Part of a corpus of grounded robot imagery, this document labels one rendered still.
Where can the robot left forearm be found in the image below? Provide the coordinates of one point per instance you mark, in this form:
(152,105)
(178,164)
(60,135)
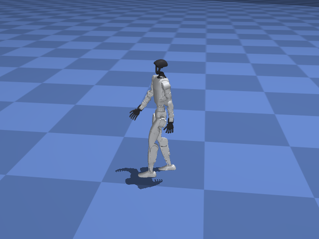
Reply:
(170,111)

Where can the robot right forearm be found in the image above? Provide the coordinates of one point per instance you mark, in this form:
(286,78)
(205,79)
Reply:
(145,102)

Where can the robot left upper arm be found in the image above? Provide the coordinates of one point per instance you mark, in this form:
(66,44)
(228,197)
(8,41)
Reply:
(166,87)

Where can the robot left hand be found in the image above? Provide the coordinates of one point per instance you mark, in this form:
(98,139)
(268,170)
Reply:
(169,127)

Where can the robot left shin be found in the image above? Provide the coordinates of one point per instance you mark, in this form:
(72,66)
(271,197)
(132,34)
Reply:
(152,155)

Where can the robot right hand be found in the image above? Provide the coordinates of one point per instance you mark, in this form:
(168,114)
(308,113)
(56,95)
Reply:
(135,113)

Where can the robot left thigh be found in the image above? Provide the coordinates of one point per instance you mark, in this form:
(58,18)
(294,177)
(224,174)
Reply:
(155,130)

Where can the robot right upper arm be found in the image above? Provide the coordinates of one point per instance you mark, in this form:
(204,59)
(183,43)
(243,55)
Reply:
(150,92)

